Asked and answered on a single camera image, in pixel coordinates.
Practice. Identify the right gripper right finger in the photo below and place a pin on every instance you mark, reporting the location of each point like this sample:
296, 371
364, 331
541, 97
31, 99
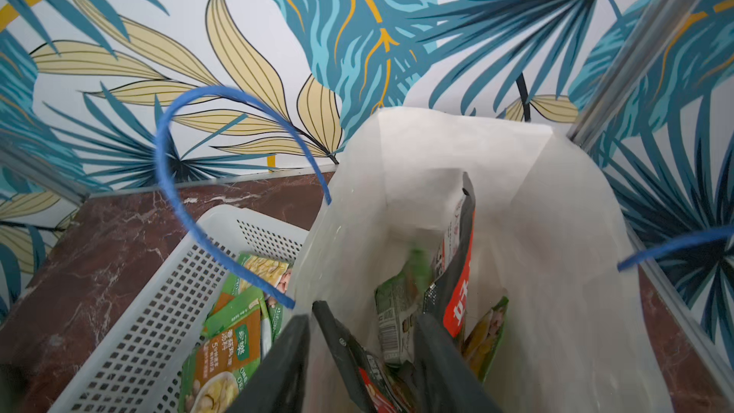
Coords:
445, 383

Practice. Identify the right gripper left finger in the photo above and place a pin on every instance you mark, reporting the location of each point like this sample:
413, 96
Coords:
279, 383

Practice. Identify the orange green soup packet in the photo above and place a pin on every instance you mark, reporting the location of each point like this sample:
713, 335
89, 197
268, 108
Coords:
236, 339

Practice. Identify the small light green packet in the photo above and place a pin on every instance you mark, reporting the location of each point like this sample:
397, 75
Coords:
399, 300

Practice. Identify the checkered paper bag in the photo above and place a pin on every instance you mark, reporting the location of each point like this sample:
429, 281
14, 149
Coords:
548, 230

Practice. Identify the light green condiment packet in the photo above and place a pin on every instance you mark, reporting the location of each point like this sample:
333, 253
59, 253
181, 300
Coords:
482, 343

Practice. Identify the white plastic basket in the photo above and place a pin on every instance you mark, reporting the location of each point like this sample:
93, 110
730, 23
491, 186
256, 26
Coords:
137, 366

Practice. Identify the left aluminium frame post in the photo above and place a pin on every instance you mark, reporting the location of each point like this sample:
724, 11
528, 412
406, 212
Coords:
42, 174

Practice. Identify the aluminium frame post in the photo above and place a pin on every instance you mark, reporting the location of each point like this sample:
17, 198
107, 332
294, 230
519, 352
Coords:
42, 174
657, 27

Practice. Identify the right aluminium frame post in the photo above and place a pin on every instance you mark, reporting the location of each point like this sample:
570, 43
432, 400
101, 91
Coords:
657, 27

